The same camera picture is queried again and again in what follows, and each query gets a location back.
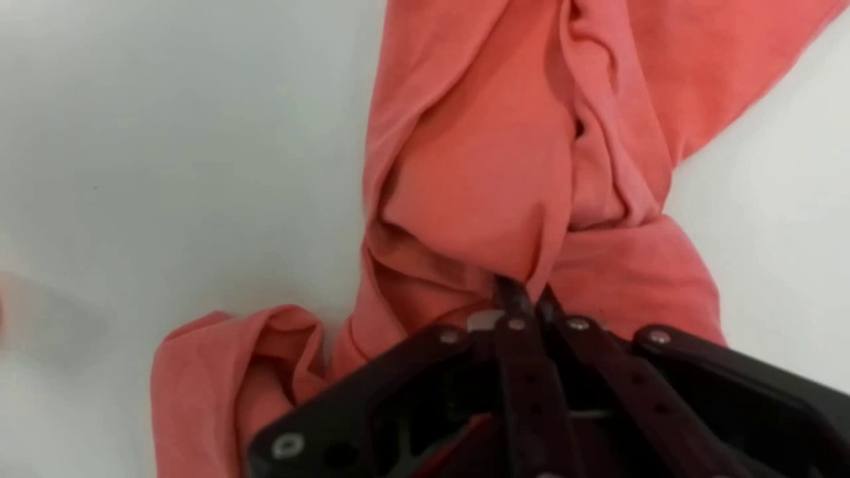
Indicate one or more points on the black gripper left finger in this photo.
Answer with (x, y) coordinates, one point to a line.
(522, 389)

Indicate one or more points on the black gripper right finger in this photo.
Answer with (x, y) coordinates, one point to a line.
(680, 389)

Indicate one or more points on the coral red sweatshirt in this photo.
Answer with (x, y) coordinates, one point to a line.
(478, 134)

